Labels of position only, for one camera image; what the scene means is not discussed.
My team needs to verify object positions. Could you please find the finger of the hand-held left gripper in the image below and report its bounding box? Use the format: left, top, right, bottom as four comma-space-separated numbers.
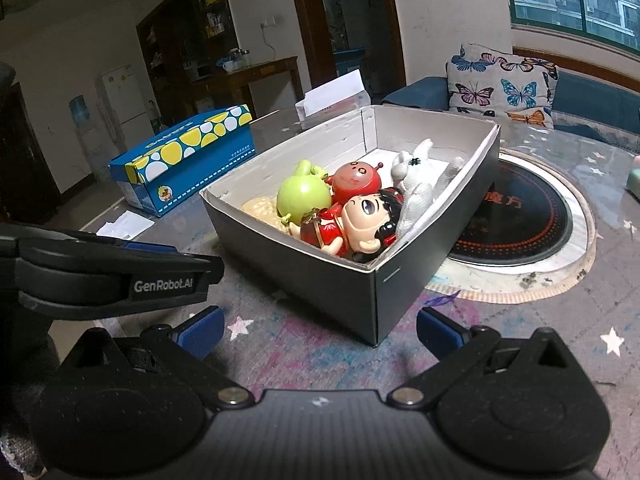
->
65, 229, 179, 257

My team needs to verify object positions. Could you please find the dark wooden side table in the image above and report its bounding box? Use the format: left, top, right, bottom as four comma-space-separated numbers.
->
192, 55, 306, 116

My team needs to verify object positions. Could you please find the person's left hand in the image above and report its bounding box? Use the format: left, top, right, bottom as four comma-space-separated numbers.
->
0, 330, 57, 479

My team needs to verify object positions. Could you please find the dark wooden door frame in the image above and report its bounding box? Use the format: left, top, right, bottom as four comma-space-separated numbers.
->
285, 0, 407, 106

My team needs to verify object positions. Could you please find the blue sofa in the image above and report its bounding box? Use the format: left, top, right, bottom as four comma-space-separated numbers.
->
382, 67, 640, 154

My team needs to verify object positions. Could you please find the blue plastic bin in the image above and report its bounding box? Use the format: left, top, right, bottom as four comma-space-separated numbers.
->
332, 48, 369, 79

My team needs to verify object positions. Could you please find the green alien toy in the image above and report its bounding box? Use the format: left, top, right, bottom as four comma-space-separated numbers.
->
276, 158, 334, 226

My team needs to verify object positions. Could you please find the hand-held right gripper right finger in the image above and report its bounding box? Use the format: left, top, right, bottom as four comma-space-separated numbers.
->
387, 307, 584, 409

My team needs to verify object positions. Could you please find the water dispenser with blue bottle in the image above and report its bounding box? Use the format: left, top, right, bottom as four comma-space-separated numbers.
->
68, 94, 101, 162

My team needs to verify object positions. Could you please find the beige peanut toy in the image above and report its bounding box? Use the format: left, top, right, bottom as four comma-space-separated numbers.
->
242, 195, 297, 236

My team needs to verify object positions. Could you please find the white open paper box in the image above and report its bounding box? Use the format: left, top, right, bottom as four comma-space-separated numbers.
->
294, 69, 371, 120

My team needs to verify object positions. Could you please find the white paper sheet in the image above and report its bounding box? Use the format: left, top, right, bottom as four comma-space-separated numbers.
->
94, 209, 156, 241

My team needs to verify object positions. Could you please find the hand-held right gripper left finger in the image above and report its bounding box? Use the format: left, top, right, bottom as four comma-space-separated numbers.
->
60, 304, 254, 409

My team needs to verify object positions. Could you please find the butterfly print pillow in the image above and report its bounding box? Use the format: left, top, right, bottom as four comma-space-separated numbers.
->
446, 42, 560, 129

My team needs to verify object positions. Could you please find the white rabbit toy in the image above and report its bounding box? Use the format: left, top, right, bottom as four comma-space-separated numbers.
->
390, 138, 466, 241

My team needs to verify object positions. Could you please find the blue box with yellow dots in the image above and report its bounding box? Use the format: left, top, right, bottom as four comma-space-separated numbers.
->
108, 104, 257, 219

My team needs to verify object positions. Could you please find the boy doll with red hat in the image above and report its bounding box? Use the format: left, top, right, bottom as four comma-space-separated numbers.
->
299, 187, 405, 264

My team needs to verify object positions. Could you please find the round built-in induction cooker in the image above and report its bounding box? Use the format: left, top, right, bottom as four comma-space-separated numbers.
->
425, 152, 599, 304

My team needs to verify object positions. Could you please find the red round toy figure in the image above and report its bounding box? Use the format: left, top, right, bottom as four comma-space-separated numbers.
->
327, 160, 386, 206

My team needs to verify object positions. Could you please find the white refrigerator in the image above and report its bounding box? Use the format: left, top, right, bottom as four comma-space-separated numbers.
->
97, 63, 156, 136

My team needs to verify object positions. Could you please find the dark wooden display cabinet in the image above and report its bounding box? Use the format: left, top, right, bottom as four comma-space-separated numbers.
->
135, 0, 241, 122

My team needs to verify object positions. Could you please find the grey cardboard box white inside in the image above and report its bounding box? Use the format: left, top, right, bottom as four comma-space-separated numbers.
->
200, 104, 501, 346

